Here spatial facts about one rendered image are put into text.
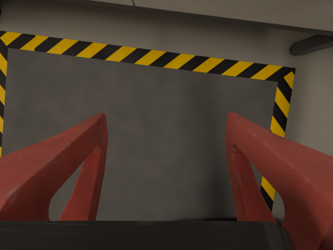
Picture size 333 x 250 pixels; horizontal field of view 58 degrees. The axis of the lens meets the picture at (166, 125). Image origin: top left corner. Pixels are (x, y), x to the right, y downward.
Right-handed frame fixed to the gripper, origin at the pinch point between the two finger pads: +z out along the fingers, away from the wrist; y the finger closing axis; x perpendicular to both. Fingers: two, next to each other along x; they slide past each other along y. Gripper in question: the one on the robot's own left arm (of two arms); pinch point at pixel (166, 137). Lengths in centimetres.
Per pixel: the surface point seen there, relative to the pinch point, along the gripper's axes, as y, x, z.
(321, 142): -61, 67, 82
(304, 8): -28, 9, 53
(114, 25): 20, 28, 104
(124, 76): 16, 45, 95
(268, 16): -23, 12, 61
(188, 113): -8, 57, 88
